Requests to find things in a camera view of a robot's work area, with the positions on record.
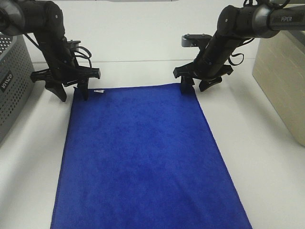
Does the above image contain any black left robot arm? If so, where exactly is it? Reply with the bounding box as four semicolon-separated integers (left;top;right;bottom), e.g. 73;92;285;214
0;0;101;102

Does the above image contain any beige plastic storage bin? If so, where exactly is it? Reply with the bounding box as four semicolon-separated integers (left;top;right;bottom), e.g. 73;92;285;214
252;31;305;145

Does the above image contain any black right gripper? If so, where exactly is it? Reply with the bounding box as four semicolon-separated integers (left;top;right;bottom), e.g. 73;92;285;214
173;48;233;94

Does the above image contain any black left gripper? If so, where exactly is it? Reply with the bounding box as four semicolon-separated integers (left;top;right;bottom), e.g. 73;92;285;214
30;40;101;102

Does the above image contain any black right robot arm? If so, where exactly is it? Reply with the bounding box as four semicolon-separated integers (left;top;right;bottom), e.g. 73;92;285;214
173;0;305;93

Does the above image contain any blue microfiber towel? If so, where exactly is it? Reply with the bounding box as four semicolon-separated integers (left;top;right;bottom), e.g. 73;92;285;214
51;83;251;229

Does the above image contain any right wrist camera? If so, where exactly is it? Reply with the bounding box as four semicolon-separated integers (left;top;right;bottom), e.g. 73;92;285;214
181;34;212;48

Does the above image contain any grey perforated laundry basket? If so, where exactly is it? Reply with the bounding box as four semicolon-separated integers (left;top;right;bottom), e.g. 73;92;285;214
0;34;34;141

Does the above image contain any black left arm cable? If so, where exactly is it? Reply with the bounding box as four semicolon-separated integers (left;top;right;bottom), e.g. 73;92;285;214
23;33;93;69

